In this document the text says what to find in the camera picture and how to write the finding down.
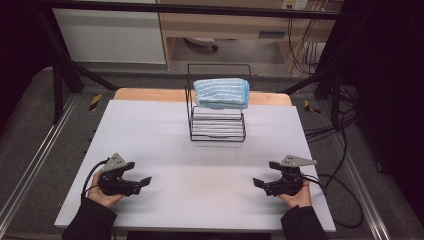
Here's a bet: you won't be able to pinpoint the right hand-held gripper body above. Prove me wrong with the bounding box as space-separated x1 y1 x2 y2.
264 154 317 197

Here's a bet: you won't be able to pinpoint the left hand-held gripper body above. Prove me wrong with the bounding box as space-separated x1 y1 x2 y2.
98 152 142 197

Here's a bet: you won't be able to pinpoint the black wire rack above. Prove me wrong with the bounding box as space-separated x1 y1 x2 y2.
184 63 254 143

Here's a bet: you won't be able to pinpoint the blue striped towel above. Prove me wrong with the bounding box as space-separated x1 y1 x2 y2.
193 77 250 111

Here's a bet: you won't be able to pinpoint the person's right hand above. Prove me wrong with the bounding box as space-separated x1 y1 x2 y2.
278 179 313 209

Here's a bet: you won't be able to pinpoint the person's left hand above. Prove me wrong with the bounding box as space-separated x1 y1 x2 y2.
87 171 124 209

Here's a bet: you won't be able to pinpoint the yellow black floor tape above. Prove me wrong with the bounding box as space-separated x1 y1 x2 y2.
303 99 321 115
88 94 103 112

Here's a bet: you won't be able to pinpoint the white cabinet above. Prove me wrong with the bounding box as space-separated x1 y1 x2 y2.
52 8 167 65

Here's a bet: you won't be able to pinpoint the black curtain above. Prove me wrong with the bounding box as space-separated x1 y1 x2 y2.
339 0 424 214

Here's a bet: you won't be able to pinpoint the office chair base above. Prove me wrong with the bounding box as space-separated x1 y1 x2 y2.
184 37 219 52

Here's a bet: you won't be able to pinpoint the white power outlet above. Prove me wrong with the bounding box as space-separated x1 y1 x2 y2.
281 0 309 10

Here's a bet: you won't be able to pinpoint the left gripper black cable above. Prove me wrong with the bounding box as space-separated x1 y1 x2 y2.
80 159 109 203

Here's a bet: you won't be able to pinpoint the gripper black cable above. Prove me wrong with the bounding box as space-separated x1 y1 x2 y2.
80 159 109 203
301 173 365 230

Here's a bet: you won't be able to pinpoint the bundle of black floor cables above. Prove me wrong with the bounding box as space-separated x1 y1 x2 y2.
304 83 359 143

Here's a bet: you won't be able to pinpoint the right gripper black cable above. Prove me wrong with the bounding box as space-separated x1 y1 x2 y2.
301 173 365 230

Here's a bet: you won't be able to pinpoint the aluminium floor rail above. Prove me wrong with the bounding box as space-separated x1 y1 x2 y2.
333 133 391 240
0 96 79 231

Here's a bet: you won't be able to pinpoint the hanging desk cables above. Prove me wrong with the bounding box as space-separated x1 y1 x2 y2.
288 18 323 75

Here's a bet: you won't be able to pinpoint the black metal frame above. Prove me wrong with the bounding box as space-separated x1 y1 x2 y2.
33 0 354 126

